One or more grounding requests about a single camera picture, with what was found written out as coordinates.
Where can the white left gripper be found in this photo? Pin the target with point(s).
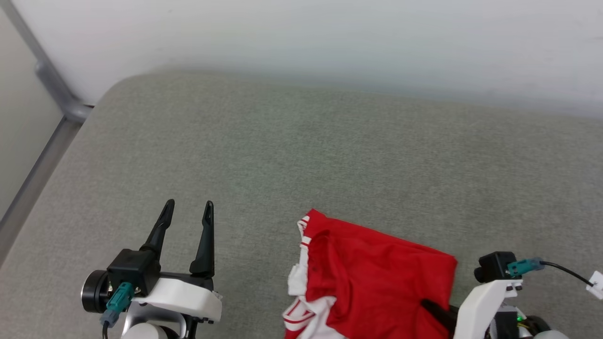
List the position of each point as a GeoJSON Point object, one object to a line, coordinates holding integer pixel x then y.
{"type": "Point", "coordinates": [188, 296]}

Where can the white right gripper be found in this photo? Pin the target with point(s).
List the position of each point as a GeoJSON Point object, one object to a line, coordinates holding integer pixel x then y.
{"type": "Point", "coordinates": [476, 310]}

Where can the red shirt white striped sleeves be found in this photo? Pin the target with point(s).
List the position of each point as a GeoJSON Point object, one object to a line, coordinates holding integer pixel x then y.
{"type": "Point", "coordinates": [377, 278]}

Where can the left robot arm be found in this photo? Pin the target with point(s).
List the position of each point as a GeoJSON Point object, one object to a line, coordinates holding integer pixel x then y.
{"type": "Point", "coordinates": [141, 332]}

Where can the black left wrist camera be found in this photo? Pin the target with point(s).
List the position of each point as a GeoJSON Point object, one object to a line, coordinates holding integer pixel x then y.
{"type": "Point", "coordinates": [134, 270]}

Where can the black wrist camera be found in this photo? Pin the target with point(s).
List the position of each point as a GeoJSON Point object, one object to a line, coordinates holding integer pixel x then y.
{"type": "Point", "coordinates": [492, 266]}
{"type": "Point", "coordinates": [134, 270]}

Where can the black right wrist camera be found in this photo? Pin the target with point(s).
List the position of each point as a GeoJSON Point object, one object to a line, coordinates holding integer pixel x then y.
{"type": "Point", "coordinates": [492, 266]}

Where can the teal left camera connector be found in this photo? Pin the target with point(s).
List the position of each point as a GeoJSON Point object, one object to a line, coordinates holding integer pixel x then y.
{"type": "Point", "coordinates": [118, 301]}

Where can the teal camera connector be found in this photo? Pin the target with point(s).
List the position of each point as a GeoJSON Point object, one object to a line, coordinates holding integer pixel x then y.
{"type": "Point", "coordinates": [118, 301]}
{"type": "Point", "coordinates": [524, 267]}

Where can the teal right camera connector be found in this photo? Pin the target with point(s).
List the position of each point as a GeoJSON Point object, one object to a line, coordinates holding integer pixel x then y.
{"type": "Point", "coordinates": [524, 267]}

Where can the grey metal rail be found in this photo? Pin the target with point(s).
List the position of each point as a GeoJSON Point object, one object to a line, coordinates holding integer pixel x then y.
{"type": "Point", "coordinates": [35, 183]}

